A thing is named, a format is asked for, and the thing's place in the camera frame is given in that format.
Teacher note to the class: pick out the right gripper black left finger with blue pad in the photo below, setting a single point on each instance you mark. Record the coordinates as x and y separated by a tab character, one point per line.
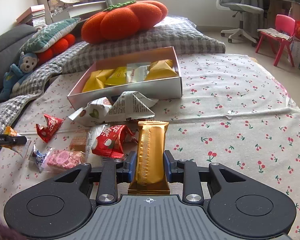
113	173

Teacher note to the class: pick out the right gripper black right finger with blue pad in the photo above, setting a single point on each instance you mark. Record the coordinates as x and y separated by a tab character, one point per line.
189	174

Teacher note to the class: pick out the red white snack packet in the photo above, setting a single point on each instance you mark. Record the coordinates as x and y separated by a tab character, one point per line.
111	140

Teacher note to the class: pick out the gold foil snack bar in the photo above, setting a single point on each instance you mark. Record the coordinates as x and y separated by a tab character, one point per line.
149	177

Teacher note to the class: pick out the blue white candy packet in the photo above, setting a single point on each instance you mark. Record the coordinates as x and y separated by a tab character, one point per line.
39	158

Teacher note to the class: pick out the small red triangular packet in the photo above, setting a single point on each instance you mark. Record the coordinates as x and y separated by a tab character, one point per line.
52	125

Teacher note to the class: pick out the pink candy clear packet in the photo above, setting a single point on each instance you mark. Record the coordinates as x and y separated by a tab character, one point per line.
64	160

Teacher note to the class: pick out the white green leaf snack packet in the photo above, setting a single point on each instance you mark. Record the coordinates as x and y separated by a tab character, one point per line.
93	113

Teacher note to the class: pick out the white text-printed snack pack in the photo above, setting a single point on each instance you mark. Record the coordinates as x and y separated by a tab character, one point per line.
131	105

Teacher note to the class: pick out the yellow snack bag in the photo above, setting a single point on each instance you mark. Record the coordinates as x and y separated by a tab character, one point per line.
97	80
161	69

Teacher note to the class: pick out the small yellow snack packet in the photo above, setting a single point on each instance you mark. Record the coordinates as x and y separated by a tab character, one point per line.
118	77

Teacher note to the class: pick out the orange wafer clear packet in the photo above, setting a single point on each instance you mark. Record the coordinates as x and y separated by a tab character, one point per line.
79	141

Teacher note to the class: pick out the pale yellow white snack packet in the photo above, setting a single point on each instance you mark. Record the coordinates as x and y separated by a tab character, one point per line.
137	72

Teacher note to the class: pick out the cherry print bed sheet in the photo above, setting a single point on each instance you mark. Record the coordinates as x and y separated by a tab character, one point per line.
232	111

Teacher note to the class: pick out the blue monkey plush toy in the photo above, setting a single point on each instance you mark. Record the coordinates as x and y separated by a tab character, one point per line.
17	74

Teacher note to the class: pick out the dark grey sofa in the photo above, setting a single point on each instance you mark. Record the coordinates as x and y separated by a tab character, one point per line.
10	43

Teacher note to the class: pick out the white open cardboard box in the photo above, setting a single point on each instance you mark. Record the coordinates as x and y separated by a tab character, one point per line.
162	89

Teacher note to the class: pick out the green leaf pattern pillow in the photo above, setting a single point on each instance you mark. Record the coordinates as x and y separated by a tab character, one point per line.
44	38

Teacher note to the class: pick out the small red pumpkin cushion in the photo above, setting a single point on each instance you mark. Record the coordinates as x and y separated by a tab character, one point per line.
59	47

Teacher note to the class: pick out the stack of books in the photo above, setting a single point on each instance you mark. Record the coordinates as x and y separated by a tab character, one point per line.
34	16

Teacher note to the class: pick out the grey checkered quilt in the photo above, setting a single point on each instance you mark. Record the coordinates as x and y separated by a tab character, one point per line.
178	32

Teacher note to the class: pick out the white shelf unit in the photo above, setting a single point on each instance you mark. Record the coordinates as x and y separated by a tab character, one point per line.
65	2

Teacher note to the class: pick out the orange pumpkin plush cushion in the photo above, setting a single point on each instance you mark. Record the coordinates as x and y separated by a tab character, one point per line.
123	20

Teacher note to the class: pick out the white office chair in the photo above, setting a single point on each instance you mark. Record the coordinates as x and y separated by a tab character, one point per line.
238	7

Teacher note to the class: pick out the red plastic child chair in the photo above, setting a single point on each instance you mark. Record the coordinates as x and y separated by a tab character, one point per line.
280	37

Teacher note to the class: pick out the wooden desk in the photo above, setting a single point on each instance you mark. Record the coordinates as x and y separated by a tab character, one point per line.
272	8

